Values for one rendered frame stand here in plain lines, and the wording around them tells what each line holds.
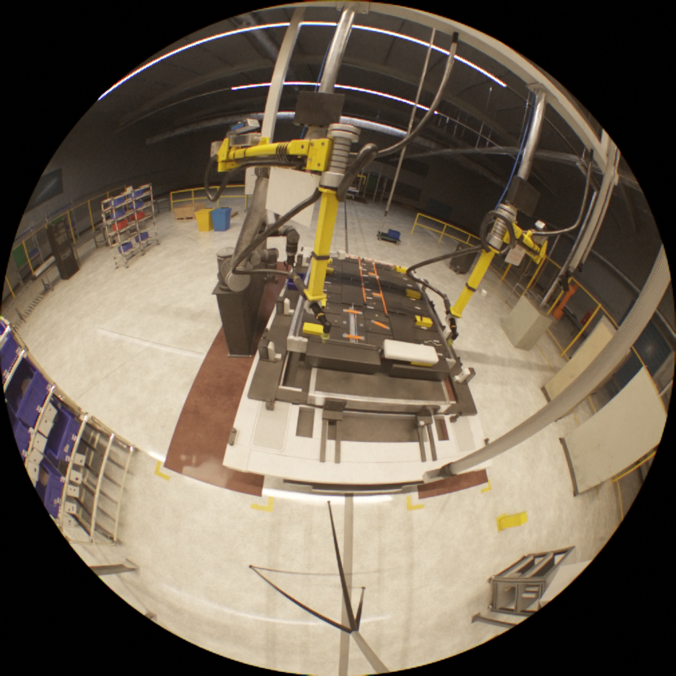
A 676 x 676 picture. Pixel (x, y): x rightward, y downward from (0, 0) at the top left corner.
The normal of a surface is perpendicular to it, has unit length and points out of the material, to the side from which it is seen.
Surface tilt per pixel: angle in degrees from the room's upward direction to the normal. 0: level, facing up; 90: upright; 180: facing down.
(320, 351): 0
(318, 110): 90
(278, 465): 0
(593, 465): 90
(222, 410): 0
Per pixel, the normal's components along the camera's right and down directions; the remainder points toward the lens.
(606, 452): -0.98, -0.14
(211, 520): 0.18, -0.70
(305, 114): -0.03, 0.70
